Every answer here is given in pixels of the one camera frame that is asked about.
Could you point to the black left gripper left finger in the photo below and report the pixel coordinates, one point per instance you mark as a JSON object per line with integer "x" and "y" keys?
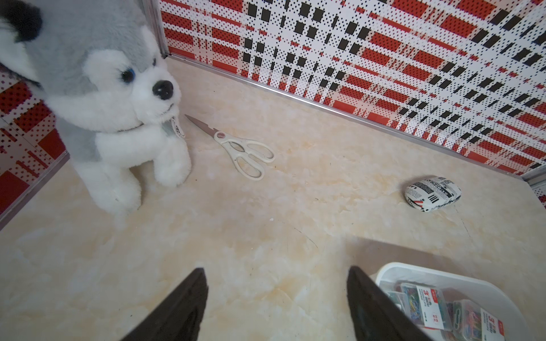
{"x": 179, "y": 315}

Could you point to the newspaper print pouch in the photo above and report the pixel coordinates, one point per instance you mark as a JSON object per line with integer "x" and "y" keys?
{"x": 432, "y": 193}

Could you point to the white plastic storage box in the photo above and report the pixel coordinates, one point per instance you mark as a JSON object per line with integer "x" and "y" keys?
{"x": 453, "y": 286}

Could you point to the clear paper clip box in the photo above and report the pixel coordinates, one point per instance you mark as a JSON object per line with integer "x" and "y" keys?
{"x": 471, "y": 322}
{"x": 427, "y": 306}

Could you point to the white handled scissors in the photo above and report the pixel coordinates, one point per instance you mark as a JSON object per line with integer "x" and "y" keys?
{"x": 244, "y": 153}

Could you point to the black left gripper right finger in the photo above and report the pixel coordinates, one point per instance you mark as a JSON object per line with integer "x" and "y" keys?
{"x": 374, "y": 315}

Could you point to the grey white husky plush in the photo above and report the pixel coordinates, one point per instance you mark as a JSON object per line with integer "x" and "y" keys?
{"x": 98, "y": 67}

